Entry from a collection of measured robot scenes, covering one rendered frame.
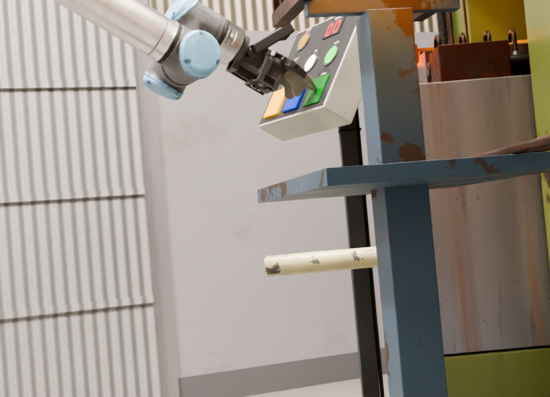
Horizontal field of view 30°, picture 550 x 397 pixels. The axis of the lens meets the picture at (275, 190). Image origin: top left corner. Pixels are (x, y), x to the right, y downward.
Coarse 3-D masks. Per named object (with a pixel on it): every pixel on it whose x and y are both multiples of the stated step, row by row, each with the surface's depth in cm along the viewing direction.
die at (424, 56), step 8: (512, 48) 184; (520, 48) 184; (528, 48) 184; (424, 56) 184; (424, 64) 185; (424, 72) 185; (512, 72) 184; (520, 72) 184; (528, 72) 184; (424, 80) 186
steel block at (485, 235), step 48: (432, 96) 168; (480, 96) 169; (528, 96) 169; (432, 144) 168; (480, 144) 168; (432, 192) 168; (480, 192) 168; (528, 192) 168; (480, 240) 168; (528, 240) 168; (480, 288) 167; (528, 288) 167; (480, 336) 167; (528, 336) 167
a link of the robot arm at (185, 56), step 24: (72, 0) 194; (96, 0) 195; (120, 0) 197; (96, 24) 199; (120, 24) 197; (144, 24) 198; (168, 24) 201; (144, 48) 201; (168, 48) 201; (192, 48) 201; (216, 48) 203; (168, 72) 209; (192, 72) 202
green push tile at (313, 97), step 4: (324, 76) 234; (328, 76) 232; (316, 80) 237; (320, 80) 234; (324, 80) 232; (316, 84) 235; (320, 84) 233; (324, 84) 231; (320, 88) 232; (324, 88) 231; (308, 92) 237; (312, 92) 235; (316, 92) 233; (320, 92) 231; (308, 96) 236; (312, 96) 234; (316, 96) 232; (320, 96) 231; (308, 100) 235; (312, 100) 233; (316, 100) 231; (304, 104) 236; (308, 104) 234; (312, 104) 233
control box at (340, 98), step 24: (336, 24) 243; (312, 48) 250; (336, 48) 235; (312, 72) 242; (336, 72) 230; (336, 96) 229; (360, 96) 231; (264, 120) 254; (288, 120) 244; (312, 120) 237; (336, 120) 231
